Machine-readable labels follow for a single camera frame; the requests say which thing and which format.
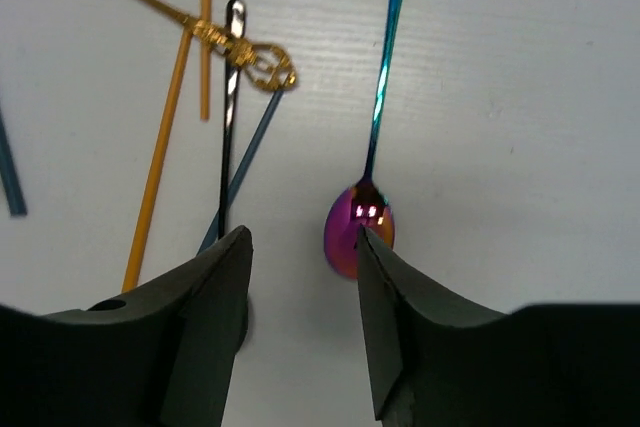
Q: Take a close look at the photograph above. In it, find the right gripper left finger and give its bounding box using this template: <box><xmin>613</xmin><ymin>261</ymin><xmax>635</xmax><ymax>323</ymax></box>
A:
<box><xmin>1</xmin><ymin>226</ymin><xmax>253</xmax><ymax>426</ymax></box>

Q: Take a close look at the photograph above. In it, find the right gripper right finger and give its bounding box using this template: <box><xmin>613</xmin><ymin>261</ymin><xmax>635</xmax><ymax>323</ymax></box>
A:
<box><xmin>357</xmin><ymin>228</ymin><xmax>639</xmax><ymax>426</ymax></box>

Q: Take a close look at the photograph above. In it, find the rainbow spoon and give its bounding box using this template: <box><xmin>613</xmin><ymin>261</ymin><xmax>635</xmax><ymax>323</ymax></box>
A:
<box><xmin>323</xmin><ymin>0</ymin><xmax>403</xmax><ymax>280</ymax></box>

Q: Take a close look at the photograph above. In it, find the blue chopstick near fork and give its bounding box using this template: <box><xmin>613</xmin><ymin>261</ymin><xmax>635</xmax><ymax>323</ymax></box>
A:
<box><xmin>0</xmin><ymin>118</ymin><xmax>28</xmax><ymax>217</ymax></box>

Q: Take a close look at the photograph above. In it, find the gold ornate fork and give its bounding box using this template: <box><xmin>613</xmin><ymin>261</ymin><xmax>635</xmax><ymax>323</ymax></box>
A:
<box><xmin>138</xmin><ymin>0</ymin><xmax>298</xmax><ymax>92</ymax></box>

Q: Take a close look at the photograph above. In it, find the orange chopstick long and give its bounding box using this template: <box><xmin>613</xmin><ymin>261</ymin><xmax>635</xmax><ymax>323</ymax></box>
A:
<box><xmin>121</xmin><ymin>29</ymin><xmax>191</xmax><ymax>293</ymax></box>

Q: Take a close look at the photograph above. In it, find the black spoon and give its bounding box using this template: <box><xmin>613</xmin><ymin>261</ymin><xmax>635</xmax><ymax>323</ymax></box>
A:
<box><xmin>217</xmin><ymin>0</ymin><xmax>246</xmax><ymax>239</ymax></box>

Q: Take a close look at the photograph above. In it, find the orange chopstick short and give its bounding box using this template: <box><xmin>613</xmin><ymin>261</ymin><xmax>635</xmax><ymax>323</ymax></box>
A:
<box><xmin>200</xmin><ymin>0</ymin><xmax>212</xmax><ymax>122</ymax></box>

